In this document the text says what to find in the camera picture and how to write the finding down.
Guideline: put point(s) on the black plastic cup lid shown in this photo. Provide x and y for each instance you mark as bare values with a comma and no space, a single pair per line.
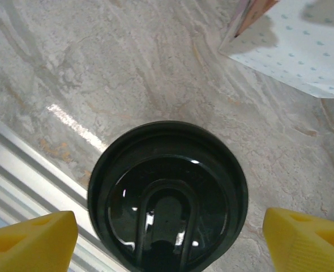
167,198

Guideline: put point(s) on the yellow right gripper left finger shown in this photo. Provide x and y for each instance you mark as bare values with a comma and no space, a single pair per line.
25,246

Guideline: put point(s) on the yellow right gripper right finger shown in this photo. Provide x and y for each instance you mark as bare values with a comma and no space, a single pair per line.
311,246

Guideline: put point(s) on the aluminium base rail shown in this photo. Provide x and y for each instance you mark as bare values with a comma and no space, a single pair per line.
28,170

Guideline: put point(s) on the white paper gift bag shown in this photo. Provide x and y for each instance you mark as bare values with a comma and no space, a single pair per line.
297,51

